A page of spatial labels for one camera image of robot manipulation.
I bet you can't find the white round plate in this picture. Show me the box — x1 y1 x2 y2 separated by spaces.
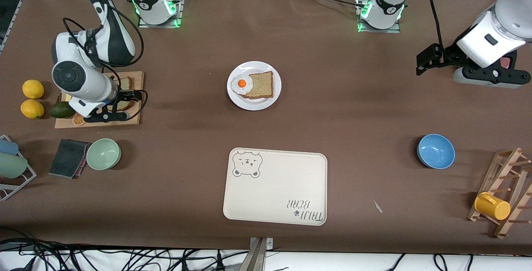
227 61 282 111

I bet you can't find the white wire rack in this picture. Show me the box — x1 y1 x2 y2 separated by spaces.
0 135 37 201

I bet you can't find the pale blue cup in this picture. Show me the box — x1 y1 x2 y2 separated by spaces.
0 139 19 156

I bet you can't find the blue bowl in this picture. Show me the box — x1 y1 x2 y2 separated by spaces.
417 134 456 170

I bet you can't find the yellow lemon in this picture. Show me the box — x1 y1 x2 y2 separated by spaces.
22 79 45 99
20 99 45 119

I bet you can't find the pale green bowl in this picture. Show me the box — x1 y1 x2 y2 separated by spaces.
86 138 122 170

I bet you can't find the brown bread slice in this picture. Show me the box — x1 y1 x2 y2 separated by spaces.
116 76 134 112
239 71 275 99

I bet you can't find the fried egg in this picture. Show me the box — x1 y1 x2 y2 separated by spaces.
230 75 254 95

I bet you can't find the wooden cup rack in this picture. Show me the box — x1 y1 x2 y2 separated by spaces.
468 148 532 239

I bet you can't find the pale green cup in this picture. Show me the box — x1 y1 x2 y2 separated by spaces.
0 153 28 179

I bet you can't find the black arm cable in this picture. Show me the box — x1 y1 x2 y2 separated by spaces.
427 0 445 51
62 0 145 70

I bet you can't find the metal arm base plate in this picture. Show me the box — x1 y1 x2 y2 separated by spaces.
355 0 401 34
137 0 185 28

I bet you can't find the cream bear print tray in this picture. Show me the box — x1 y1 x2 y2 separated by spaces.
223 148 328 226

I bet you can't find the aluminium camera mount post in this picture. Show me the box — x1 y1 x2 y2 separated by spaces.
249 237 274 271

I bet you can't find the dark grey sponge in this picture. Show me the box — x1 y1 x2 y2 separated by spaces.
49 139 90 179

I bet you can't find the dark green avocado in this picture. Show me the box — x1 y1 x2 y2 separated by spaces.
50 101 76 119

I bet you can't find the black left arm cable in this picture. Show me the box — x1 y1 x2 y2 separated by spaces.
427 0 445 51

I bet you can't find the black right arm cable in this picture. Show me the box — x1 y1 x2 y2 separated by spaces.
62 0 145 70

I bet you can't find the yellow plastic cup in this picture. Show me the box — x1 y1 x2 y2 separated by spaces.
474 192 511 221

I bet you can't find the wooden cutting board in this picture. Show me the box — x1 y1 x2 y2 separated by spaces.
54 71 145 129

